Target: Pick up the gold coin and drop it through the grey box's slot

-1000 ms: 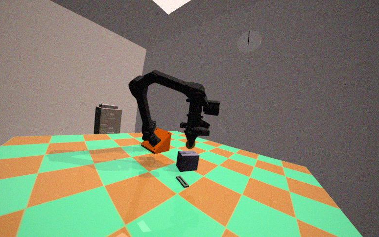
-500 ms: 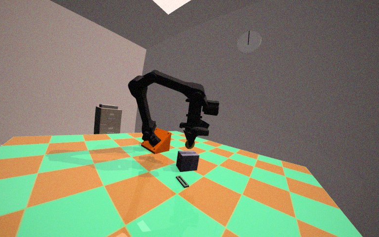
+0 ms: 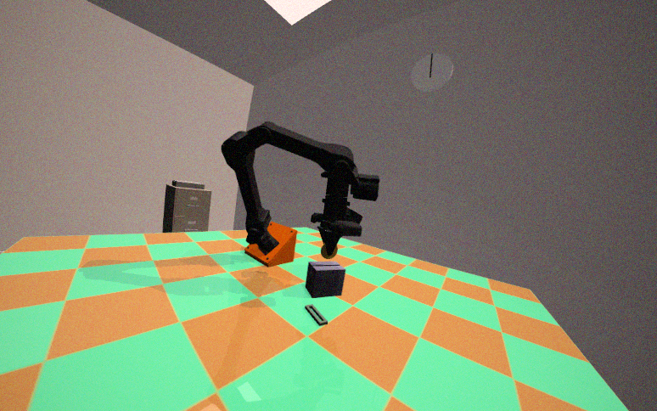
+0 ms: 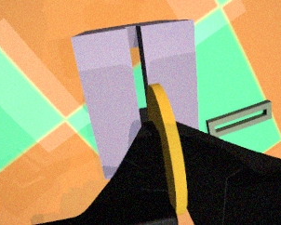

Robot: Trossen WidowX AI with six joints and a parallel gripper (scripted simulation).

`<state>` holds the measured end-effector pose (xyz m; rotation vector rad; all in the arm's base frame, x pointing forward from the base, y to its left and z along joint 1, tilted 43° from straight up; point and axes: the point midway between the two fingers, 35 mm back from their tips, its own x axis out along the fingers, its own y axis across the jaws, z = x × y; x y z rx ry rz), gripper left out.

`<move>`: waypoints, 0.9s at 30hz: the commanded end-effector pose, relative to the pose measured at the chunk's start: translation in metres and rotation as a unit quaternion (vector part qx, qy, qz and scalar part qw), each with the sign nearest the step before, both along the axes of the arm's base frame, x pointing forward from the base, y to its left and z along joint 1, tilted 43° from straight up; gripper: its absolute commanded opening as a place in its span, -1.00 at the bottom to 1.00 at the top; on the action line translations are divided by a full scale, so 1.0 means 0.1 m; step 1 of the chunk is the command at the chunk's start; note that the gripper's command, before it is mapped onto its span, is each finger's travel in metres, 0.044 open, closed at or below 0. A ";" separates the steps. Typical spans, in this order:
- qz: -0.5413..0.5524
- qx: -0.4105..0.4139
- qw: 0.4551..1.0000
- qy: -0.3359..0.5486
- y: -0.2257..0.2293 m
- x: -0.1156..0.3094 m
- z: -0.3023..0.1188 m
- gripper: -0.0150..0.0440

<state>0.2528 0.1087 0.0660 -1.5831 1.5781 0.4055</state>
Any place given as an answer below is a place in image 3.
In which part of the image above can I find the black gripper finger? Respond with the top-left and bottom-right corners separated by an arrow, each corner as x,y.
323,229 -> 342,256
317,226 -> 329,244

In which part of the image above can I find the gold coin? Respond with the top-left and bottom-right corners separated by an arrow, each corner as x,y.
321,244 -> 338,259

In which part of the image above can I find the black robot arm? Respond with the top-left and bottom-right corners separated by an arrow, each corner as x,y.
222,121 -> 379,255

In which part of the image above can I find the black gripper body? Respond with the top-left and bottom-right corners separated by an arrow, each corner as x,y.
311,195 -> 362,237

